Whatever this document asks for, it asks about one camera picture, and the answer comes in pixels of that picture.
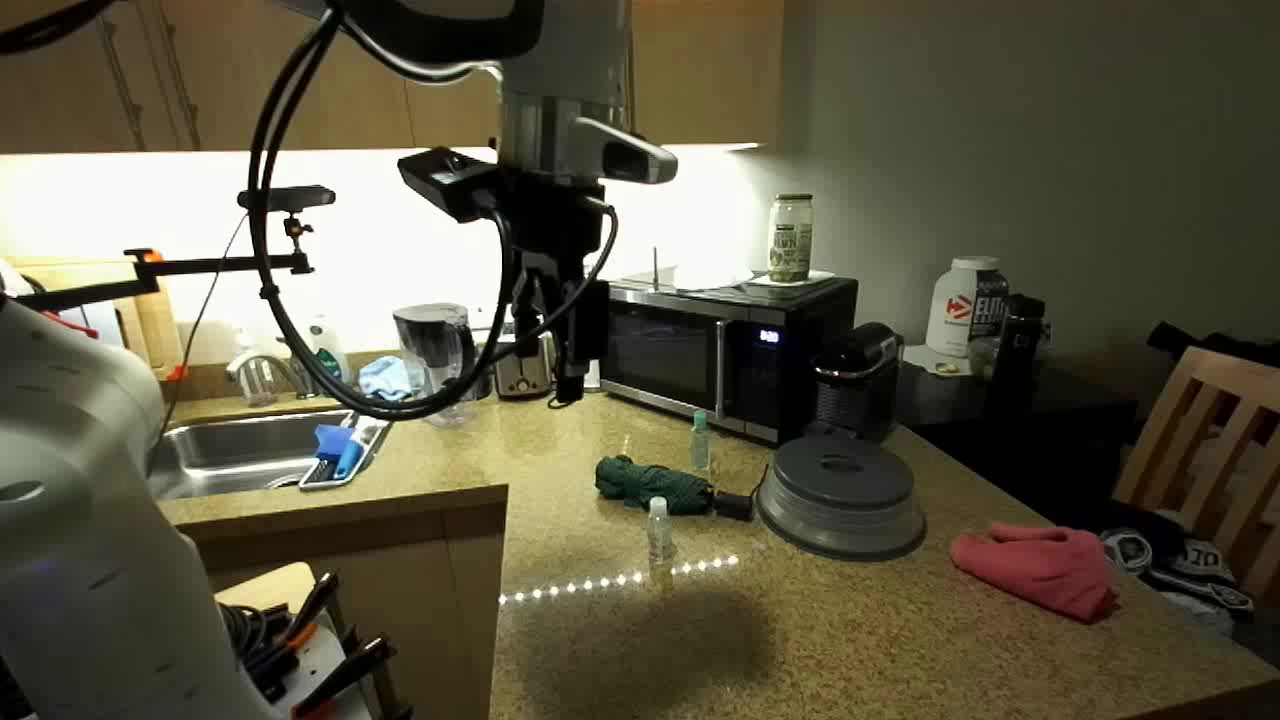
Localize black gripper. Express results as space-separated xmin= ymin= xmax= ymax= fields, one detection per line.
xmin=500 ymin=163 xmax=612 ymax=409

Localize black steel microwave oven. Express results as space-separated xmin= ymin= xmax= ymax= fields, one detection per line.
xmin=593 ymin=270 xmax=861 ymax=450

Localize silver toaster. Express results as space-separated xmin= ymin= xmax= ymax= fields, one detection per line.
xmin=487 ymin=333 xmax=561 ymax=404

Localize water filter pitcher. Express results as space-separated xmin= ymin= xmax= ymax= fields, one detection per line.
xmin=393 ymin=299 xmax=479 ymax=404

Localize light blue cloth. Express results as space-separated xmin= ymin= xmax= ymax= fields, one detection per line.
xmin=354 ymin=350 xmax=431 ymax=409

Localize small green plastic bottle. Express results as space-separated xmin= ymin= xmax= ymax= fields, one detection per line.
xmin=687 ymin=404 xmax=716 ymax=475

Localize white sponge tray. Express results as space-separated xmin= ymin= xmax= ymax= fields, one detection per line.
xmin=294 ymin=412 xmax=393 ymax=494

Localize dish soap bottle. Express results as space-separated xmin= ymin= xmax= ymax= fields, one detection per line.
xmin=308 ymin=322 xmax=349 ymax=391

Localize small clear plastic bottle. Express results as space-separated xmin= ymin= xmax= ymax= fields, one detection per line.
xmin=642 ymin=491 xmax=677 ymax=573

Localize blue sponge brush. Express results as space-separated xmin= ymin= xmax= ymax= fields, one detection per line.
xmin=310 ymin=418 xmax=368 ymax=478

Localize glass storage jar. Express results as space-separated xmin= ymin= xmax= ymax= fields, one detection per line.
xmin=761 ymin=193 xmax=817 ymax=287

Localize chrome faucet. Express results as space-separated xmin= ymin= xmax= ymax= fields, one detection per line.
xmin=223 ymin=345 xmax=303 ymax=409

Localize wooden counter base cabinet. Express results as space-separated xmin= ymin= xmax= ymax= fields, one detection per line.
xmin=172 ymin=478 xmax=512 ymax=720

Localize black pod coffee maker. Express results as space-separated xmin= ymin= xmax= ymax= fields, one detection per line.
xmin=807 ymin=321 xmax=906 ymax=449

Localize stainless steel sink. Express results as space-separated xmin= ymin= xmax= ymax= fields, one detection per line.
xmin=144 ymin=404 xmax=354 ymax=503

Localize wooden cutting board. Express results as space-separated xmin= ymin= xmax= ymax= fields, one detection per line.
xmin=22 ymin=256 xmax=188 ymax=385

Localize white jug with red label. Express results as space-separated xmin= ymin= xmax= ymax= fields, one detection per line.
xmin=921 ymin=256 xmax=1005 ymax=362

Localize wooden cart with black tools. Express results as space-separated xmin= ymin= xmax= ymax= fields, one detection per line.
xmin=211 ymin=554 xmax=405 ymax=720

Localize dark drink bottle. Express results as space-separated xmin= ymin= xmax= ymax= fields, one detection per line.
xmin=972 ymin=263 xmax=1016 ymax=380

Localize wooden upper cabinets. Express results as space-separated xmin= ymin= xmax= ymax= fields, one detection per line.
xmin=0 ymin=0 xmax=792 ymax=152

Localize black tall bottle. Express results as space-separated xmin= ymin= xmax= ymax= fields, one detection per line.
xmin=996 ymin=290 xmax=1050 ymax=391

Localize dark side table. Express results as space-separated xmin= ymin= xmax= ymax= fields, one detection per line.
xmin=901 ymin=354 xmax=1153 ymax=527

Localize red cloth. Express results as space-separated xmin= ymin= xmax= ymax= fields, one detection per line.
xmin=947 ymin=521 xmax=1122 ymax=629

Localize wooden slatted chair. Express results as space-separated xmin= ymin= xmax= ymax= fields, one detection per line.
xmin=1113 ymin=345 xmax=1280 ymax=605

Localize black and white bag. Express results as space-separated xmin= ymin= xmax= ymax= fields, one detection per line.
xmin=1097 ymin=523 xmax=1258 ymax=631

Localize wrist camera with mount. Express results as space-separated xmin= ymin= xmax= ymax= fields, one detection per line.
xmin=395 ymin=114 xmax=680 ymax=226

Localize black stereo camera bar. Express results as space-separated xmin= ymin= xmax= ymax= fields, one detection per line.
xmin=235 ymin=178 xmax=341 ymax=214

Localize black camera stand with clamp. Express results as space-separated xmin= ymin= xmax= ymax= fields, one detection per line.
xmin=0 ymin=196 xmax=322 ymax=321

